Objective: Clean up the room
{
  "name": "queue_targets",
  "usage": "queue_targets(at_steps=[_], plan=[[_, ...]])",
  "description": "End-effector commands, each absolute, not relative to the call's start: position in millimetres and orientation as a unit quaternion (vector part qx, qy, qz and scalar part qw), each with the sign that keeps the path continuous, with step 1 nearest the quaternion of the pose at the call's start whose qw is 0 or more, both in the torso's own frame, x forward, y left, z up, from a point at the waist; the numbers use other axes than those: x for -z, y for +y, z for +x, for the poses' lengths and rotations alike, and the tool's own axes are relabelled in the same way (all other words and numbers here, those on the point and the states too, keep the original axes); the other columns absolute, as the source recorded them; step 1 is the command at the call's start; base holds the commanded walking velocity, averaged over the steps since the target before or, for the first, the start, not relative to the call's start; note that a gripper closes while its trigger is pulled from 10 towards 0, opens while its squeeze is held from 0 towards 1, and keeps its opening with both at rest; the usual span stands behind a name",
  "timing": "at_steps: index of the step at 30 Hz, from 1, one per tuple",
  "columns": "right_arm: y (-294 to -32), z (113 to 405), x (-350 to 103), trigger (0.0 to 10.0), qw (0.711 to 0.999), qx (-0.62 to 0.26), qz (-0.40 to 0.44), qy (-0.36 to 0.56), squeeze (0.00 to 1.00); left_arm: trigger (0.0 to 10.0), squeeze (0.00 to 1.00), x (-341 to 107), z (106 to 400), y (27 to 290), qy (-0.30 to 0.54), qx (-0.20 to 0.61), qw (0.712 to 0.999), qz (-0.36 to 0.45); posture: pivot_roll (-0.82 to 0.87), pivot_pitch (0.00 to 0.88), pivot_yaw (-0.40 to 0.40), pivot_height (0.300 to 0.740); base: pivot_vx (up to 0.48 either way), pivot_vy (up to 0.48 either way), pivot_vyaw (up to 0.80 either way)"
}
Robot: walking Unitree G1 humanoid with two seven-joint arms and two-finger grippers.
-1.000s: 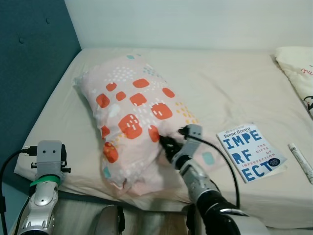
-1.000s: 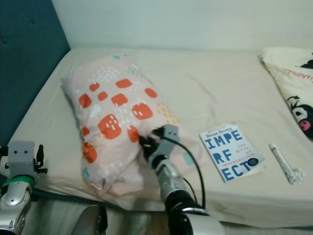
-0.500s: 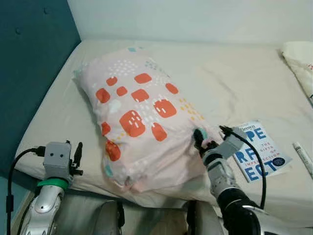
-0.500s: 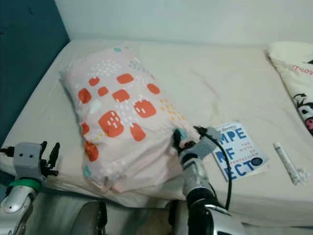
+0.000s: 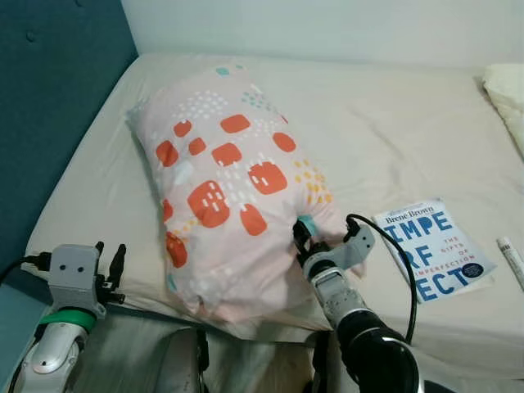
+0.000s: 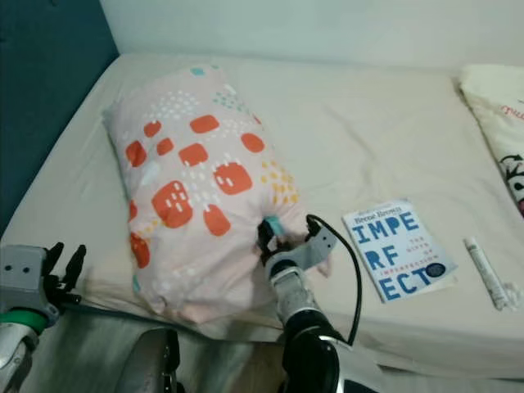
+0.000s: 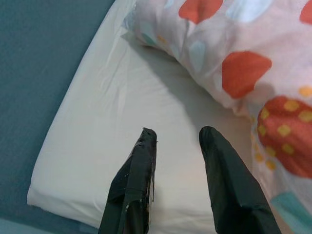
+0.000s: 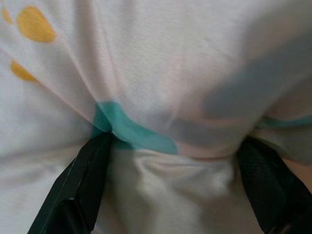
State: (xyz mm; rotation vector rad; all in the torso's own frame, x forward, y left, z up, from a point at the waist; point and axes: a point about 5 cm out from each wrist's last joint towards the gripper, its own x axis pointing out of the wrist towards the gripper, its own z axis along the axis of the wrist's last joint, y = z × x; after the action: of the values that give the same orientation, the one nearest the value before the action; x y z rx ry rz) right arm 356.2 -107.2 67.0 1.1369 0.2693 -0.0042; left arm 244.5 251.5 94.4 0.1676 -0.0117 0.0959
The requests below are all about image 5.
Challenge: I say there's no white tube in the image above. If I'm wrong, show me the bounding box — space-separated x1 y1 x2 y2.
496 237 524 290

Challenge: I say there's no pink pillow with orange spots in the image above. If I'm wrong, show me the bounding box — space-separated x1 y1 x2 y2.
127 65 349 323

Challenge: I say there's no white book with blue letters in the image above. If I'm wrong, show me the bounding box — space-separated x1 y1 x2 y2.
373 198 497 305

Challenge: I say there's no cream cartoon print blanket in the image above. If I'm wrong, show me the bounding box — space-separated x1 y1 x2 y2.
481 64 524 156

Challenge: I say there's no dark grey robot left leg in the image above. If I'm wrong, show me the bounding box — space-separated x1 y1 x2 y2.
151 327 210 393

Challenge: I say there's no dark grey robot leg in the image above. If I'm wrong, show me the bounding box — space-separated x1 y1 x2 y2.
309 332 343 393
151 327 210 393

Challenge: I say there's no dark grey robot right leg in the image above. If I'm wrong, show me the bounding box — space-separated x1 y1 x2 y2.
309 332 343 393

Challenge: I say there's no mattress with cream sheet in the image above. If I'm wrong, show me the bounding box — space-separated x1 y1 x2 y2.
23 53 524 379

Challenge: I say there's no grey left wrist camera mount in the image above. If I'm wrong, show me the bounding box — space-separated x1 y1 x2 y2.
47 244 104 318

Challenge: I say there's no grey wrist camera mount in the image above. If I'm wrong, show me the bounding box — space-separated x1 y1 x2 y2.
309 226 377 273
47 244 104 318

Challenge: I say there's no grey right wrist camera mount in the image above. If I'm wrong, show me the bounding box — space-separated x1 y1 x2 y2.
309 226 377 273

